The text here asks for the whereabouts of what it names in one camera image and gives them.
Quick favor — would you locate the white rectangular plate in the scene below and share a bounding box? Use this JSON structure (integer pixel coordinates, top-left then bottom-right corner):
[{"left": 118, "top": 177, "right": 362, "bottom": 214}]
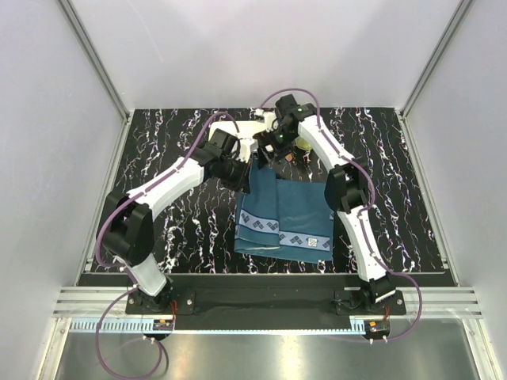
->
[{"left": 208, "top": 120, "right": 264, "bottom": 152}]

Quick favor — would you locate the yellow mug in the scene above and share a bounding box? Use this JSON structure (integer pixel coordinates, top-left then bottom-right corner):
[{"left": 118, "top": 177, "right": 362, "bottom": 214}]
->
[{"left": 295, "top": 136, "right": 312, "bottom": 152}]

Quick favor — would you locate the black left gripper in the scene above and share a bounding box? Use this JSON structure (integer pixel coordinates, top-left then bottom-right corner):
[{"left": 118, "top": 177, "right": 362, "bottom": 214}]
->
[{"left": 219, "top": 155, "right": 252, "bottom": 195}]

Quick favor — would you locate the aluminium front rail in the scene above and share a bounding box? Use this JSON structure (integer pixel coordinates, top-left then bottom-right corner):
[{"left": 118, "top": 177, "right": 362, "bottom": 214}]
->
[{"left": 54, "top": 287, "right": 482, "bottom": 319}]

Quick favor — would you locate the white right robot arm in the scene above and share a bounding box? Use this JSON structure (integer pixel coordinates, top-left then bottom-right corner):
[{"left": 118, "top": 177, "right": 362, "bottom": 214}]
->
[{"left": 254, "top": 89, "right": 396, "bottom": 314}]

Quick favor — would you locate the aluminium frame post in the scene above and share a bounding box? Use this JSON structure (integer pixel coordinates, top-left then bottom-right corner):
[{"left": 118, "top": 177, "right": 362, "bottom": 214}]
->
[
  {"left": 400, "top": 0, "right": 475, "bottom": 117},
  {"left": 56, "top": 0, "right": 130, "bottom": 123}
]

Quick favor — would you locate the grey cable duct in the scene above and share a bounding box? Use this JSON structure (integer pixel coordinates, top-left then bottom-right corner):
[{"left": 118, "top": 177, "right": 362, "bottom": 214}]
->
[{"left": 69, "top": 318, "right": 393, "bottom": 333}]

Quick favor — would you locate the left aluminium frame post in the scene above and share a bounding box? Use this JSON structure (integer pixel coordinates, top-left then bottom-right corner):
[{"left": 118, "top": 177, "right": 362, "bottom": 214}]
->
[{"left": 56, "top": 0, "right": 130, "bottom": 123}]

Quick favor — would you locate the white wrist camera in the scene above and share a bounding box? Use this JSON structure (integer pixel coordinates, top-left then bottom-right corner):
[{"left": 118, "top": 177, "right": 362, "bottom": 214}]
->
[
  {"left": 254, "top": 108, "right": 280, "bottom": 132},
  {"left": 234, "top": 137, "right": 258, "bottom": 163}
]

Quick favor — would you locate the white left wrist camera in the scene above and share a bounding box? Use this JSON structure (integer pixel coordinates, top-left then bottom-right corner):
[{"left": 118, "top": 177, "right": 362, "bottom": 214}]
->
[{"left": 234, "top": 137, "right": 258, "bottom": 163}]

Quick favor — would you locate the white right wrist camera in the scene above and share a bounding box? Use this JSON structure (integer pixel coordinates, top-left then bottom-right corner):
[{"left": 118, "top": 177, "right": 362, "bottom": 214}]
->
[{"left": 254, "top": 108, "right": 280, "bottom": 132}]

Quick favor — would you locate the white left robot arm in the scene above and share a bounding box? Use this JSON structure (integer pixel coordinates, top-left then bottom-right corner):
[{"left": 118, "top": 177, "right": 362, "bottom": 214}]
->
[{"left": 95, "top": 128, "right": 257, "bottom": 314}]

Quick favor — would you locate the blue patterned cloth placemat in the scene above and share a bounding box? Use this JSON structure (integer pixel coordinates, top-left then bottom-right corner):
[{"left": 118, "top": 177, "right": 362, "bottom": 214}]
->
[{"left": 234, "top": 160, "right": 334, "bottom": 264}]

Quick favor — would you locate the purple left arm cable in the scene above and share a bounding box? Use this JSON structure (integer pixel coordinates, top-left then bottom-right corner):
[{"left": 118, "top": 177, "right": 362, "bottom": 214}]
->
[{"left": 94, "top": 111, "right": 242, "bottom": 375}]

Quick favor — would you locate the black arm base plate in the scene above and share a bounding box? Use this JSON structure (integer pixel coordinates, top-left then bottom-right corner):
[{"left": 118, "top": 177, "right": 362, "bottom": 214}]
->
[{"left": 126, "top": 274, "right": 406, "bottom": 316}]

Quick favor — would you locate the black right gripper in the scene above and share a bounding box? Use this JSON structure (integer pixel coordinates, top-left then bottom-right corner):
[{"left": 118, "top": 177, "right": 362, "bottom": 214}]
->
[{"left": 253, "top": 126, "right": 296, "bottom": 170}]

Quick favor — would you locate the right aluminium frame post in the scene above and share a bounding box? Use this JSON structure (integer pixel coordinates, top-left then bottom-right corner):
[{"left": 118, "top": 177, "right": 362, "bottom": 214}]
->
[{"left": 400, "top": 0, "right": 475, "bottom": 117}]

